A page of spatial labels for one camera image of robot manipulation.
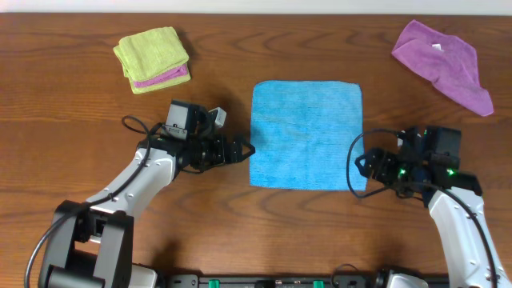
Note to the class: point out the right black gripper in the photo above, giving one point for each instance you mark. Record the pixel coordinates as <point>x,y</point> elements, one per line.
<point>376,166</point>

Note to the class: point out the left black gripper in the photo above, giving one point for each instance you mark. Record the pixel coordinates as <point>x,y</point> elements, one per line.
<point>230,149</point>

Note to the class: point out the blue microfibre cloth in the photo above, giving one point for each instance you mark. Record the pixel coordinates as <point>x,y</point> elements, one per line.
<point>303,133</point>

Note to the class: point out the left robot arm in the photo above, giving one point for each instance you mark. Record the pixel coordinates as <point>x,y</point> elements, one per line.
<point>90,244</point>

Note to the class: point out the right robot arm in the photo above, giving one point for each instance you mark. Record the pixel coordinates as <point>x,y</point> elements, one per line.
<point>470,254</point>

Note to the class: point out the purple folded cloth in stack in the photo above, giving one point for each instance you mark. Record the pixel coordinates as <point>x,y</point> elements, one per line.
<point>166,76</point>

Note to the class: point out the bottom green folded cloth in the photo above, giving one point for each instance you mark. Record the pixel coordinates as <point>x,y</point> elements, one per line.
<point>163,85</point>

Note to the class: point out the green folded cloth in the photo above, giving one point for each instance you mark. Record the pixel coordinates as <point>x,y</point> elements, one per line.
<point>149,54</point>
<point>163,85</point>

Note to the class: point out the top green folded cloth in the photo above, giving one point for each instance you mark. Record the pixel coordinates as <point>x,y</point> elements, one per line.
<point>149,54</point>

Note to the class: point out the purple crumpled cloth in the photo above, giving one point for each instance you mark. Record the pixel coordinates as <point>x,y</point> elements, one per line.
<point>447,62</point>

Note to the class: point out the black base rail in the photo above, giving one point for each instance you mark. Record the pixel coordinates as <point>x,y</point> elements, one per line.
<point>341,280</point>

